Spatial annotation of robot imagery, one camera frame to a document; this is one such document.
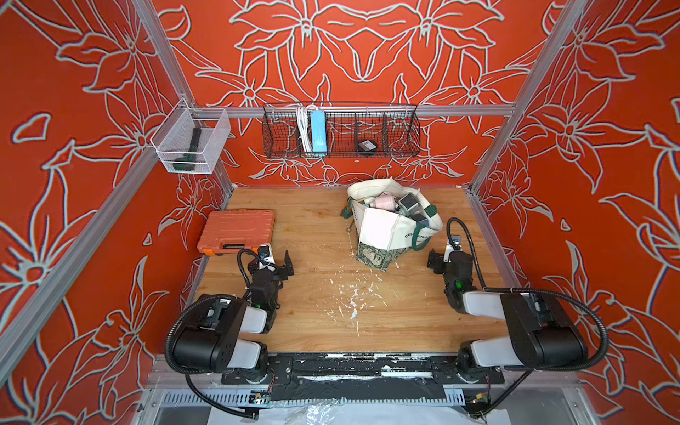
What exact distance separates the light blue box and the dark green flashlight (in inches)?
15.8

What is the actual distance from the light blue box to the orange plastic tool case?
1.19 ft

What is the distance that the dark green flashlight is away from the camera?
791 mm

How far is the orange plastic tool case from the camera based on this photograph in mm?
968

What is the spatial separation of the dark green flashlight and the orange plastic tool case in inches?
11.2

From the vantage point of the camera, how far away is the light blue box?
902mm
